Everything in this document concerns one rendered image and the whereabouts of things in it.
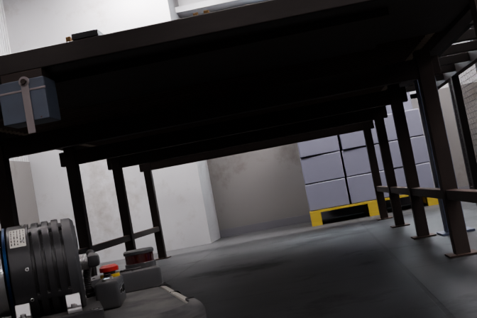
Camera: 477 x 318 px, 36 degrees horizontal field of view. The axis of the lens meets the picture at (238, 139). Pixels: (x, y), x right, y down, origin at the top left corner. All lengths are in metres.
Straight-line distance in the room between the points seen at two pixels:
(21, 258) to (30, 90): 0.93
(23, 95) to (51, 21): 5.55
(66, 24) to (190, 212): 2.24
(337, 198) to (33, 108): 4.91
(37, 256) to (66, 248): 0.05
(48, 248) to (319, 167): 5.61
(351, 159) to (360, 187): 0.27
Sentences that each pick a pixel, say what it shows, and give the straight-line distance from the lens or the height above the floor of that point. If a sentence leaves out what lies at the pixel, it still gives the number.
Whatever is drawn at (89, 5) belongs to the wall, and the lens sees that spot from 7.59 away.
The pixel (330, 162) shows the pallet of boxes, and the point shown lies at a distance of 6.79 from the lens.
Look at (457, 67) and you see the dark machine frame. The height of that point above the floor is 0.97.
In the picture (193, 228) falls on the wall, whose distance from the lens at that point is 7.15.
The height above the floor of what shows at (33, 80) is 0.82.
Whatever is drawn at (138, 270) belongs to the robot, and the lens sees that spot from 1.63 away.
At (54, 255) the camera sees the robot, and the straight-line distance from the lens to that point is 1.29.
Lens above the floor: 0.40
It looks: 4 degrees up
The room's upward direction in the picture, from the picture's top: 10 degrees counter-clockwise
